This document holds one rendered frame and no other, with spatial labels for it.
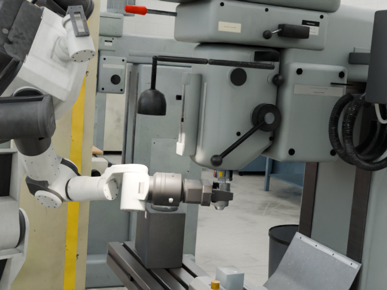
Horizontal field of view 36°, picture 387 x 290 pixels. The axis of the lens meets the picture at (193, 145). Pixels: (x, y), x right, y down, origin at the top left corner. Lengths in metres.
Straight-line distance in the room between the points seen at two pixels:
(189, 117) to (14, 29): 0.50
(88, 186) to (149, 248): 0.40
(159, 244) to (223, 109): 0.64
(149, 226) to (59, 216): 1.41
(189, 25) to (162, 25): 9.60
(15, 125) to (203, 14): 0.52
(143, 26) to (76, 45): 9.47
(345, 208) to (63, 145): 1.83
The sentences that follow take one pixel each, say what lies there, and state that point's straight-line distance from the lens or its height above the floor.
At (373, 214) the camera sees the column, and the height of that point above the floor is 1.21.
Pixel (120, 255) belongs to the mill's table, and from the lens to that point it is 2.09.
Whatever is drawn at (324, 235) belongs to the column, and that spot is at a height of 1.10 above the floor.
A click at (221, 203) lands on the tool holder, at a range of 1.58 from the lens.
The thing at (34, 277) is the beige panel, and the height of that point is 0.39.
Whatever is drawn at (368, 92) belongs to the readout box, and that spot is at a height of 1.54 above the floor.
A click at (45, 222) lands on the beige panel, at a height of 0.69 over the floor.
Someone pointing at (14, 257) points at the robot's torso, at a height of 0.92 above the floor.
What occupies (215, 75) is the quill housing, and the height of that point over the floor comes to 1.55.
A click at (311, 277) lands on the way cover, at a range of 1.83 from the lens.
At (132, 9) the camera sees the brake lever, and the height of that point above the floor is 1.70.
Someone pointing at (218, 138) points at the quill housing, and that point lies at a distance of 1.47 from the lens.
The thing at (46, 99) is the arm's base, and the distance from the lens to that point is 1.51.
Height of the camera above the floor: 1.57
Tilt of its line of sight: 7 degrees down
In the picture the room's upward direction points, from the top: 4 degrees clockwise
